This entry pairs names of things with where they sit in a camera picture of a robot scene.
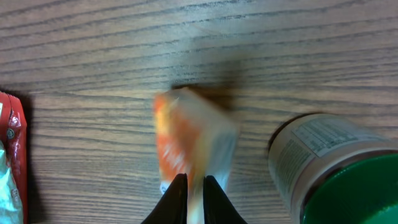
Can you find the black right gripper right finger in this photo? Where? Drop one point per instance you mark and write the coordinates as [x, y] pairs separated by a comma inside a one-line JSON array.
[[216, 205]]

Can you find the mint green wipes pack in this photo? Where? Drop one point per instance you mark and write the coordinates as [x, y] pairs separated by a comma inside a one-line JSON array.
[[11, 205]]

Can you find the orange snack packet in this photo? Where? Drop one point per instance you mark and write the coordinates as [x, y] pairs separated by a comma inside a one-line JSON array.
[[193, 137]]

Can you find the green lid jar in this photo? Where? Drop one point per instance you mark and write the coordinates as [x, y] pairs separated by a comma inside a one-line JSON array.
[[331, 170]]

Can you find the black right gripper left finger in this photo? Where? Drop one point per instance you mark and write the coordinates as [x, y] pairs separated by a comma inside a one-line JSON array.
[[172, 207]]

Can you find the red sachet stick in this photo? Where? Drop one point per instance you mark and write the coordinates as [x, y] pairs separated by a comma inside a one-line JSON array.
[[13, 137]]

